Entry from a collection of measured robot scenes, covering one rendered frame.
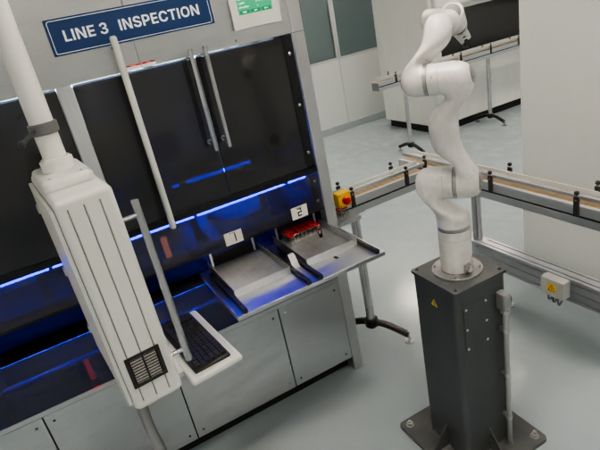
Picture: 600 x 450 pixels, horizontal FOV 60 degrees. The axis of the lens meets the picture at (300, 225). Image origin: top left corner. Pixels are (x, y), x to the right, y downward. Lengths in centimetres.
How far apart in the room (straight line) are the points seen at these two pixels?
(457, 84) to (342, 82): 623
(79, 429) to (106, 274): 107
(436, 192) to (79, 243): 118
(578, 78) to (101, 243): 240
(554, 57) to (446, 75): 144
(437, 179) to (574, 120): 134
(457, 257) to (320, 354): 110
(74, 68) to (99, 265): 78
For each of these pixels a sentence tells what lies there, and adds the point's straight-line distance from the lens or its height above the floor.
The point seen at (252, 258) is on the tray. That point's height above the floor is 88.
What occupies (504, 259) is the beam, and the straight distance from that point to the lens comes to 287.
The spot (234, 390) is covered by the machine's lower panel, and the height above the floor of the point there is 25.
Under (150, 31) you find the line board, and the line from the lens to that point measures 211.
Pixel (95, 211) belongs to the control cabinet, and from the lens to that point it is 158.
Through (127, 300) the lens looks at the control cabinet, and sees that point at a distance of 168.
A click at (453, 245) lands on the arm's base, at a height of 100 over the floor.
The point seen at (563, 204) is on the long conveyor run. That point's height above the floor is 92.
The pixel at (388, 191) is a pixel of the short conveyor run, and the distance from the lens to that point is 284.
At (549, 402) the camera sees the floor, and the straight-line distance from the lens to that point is 281.
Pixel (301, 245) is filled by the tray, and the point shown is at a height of 88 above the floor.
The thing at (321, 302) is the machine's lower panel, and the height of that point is 50.
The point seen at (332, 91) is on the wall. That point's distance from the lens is 782.
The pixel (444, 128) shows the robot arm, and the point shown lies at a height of 145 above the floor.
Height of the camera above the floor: 192
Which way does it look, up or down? 23 degrees down
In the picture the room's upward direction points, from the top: 12 degrees counter-clockwise
